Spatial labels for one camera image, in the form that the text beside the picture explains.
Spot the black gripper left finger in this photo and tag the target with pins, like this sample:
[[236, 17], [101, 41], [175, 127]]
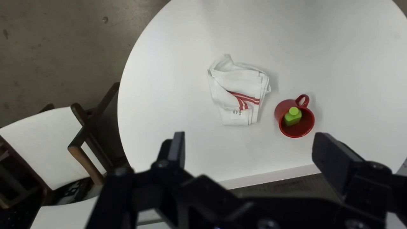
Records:
[[175, 148]]

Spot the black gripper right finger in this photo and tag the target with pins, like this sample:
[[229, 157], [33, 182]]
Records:
[[338, 163]]

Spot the red mug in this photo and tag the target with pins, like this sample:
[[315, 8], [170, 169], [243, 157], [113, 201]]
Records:
[[296, 129]]

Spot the green block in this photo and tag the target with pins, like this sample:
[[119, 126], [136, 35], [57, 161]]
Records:
[[292, 116]]

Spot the white red-striped towel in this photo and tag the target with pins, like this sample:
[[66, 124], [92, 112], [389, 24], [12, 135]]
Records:
[[235, 91]]

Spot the wooden chair white seat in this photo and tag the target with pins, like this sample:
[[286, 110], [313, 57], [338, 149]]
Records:
[[38, 144]]

